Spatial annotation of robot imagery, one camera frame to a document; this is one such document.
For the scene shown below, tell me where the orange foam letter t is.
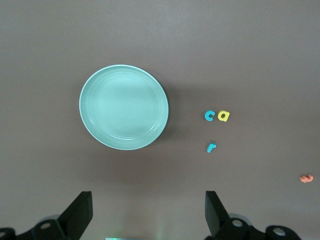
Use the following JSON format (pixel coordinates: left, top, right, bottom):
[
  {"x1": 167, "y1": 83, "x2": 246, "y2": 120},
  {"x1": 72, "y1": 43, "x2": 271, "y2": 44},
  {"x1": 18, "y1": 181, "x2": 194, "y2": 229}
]
[{"x1": 299, "y1": 174, "x2": 315, "y2": 185}]

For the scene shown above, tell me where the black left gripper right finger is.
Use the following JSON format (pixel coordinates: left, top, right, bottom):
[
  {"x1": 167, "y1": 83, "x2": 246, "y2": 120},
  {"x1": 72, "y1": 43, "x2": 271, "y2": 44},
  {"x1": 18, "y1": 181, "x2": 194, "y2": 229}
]
[{"x1": 204, "y1": 191, "x2": 267, "y2": 240}]

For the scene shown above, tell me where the green round plate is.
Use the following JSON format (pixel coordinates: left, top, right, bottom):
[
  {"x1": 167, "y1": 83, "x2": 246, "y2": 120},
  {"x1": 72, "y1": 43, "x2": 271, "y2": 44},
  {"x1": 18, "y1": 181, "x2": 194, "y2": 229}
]
[{"x1": 78, "y1": 64, "x2": 170, "y2": 151}]

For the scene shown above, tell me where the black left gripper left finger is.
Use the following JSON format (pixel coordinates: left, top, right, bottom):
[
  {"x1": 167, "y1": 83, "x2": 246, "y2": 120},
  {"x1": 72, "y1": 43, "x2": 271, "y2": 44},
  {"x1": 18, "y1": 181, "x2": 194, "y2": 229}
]
[{"x1": 17, "y1": 191, "x2": 94, "y2": 240}]

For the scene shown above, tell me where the yellow foam letter a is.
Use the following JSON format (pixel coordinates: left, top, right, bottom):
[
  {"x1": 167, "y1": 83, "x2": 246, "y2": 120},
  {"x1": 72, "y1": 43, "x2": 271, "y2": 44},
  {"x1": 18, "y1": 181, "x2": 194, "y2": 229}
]
[{"x1": 217, "y1": 110, "x2": 231, "y2": 123}]

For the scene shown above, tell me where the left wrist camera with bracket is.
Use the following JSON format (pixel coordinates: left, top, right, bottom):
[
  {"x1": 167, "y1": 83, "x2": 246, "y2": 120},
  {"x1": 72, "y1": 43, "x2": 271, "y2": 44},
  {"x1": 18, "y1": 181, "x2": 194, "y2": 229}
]
[{"x1": 0, "y1": 225, "x2": 301, "y2": 240}]

